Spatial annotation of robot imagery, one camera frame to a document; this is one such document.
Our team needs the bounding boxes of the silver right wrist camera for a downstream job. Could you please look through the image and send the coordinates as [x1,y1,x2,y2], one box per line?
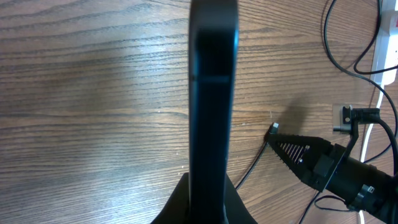
[332,104,352,134]

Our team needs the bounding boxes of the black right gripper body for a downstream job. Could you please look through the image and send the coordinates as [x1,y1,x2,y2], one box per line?
[300,144,346,192]

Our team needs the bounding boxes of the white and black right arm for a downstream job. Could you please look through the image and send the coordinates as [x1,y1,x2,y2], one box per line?
[267,134,397,223]

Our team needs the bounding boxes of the black USB charging cable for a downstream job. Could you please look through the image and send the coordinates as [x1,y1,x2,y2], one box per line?
[234,0,398,224]

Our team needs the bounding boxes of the dark Samsung Galaxy smartphone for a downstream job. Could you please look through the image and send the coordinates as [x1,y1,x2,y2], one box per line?
[188,0,239,223]

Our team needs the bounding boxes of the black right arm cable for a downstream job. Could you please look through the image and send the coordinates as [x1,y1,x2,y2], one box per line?
[313,107,398,214]

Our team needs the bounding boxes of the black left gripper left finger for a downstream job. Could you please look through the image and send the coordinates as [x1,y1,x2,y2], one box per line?
[151,172,189,224]

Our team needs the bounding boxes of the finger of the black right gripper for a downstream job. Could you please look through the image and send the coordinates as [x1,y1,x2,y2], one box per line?
[267,134,331,179]

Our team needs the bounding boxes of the white power strip cord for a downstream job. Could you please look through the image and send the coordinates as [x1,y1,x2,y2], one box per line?
[357,83,386,224]

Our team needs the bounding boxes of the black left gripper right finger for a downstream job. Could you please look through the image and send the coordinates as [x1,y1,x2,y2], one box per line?
[224,176,257,224]

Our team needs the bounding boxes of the white power strip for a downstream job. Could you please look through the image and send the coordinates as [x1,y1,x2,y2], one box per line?
[371,0,397,71]

